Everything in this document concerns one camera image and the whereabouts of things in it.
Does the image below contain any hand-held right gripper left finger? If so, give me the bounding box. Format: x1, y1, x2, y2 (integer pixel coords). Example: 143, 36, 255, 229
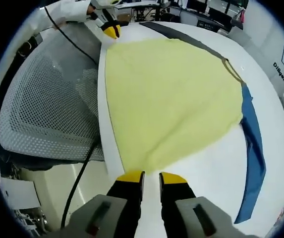
68, 170, 146, 238

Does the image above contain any yellow grey blue garment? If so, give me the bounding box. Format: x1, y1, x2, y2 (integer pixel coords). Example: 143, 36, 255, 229
104, 21, 267, 225

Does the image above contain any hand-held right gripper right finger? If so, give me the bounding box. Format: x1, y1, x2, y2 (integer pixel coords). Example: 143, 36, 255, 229
159, 172, 232, 238

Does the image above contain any person's left hand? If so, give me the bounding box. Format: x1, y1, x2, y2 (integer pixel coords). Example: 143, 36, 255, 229
86, 3, 100, 21

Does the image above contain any dark office desk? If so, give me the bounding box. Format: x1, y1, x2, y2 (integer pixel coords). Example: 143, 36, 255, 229
169, 4, 234, 33

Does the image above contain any hanging bag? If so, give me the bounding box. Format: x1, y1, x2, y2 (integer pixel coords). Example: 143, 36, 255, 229
232, 8, 247, 28

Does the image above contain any grey mesh office chair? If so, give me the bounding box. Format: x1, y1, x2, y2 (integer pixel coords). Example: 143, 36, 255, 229
0, 24, 106, 171

